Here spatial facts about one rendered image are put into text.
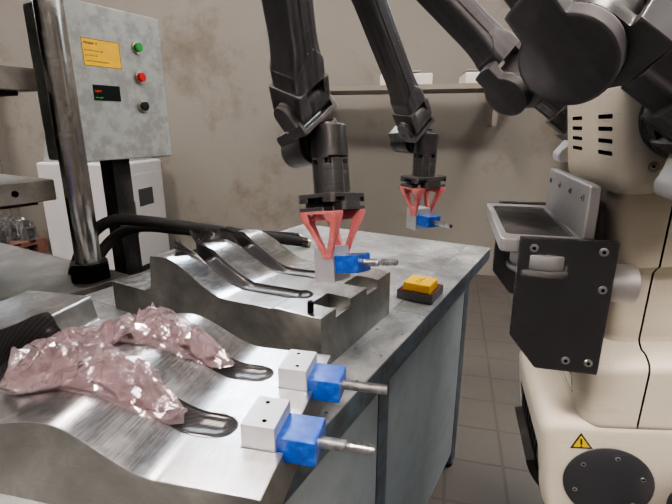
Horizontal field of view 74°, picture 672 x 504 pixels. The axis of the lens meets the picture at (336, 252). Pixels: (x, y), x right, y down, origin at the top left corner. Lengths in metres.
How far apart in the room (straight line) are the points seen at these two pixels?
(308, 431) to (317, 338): 0.23
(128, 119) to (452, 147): 2.63
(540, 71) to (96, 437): 0.51
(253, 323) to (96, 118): 0.85
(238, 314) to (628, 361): 0.55
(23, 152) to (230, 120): 2.29
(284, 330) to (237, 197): 3.43
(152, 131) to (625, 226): 1.28
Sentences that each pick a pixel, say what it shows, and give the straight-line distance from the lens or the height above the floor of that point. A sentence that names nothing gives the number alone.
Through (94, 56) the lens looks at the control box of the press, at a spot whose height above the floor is 1.34.
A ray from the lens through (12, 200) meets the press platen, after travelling 1.25.
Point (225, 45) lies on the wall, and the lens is 4.12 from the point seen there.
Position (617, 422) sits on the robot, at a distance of 0.68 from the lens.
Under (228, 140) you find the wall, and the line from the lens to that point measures 4.08.
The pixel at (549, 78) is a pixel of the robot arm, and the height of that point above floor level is 1.20.
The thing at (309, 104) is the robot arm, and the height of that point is 1.19.
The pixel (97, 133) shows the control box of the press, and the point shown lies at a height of 1.14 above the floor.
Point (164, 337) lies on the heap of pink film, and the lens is 0.62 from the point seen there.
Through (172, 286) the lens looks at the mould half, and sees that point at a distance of 0.87.
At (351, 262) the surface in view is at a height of 0.97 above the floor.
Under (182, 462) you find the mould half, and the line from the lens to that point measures 0.49.
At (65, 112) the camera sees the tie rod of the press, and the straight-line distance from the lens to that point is 1.23.
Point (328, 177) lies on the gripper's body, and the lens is 0.68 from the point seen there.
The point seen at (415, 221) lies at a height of 0.93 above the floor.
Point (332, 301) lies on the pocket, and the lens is 0.76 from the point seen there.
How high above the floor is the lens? 1.16
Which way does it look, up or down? 16 degrees down
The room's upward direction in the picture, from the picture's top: straight up
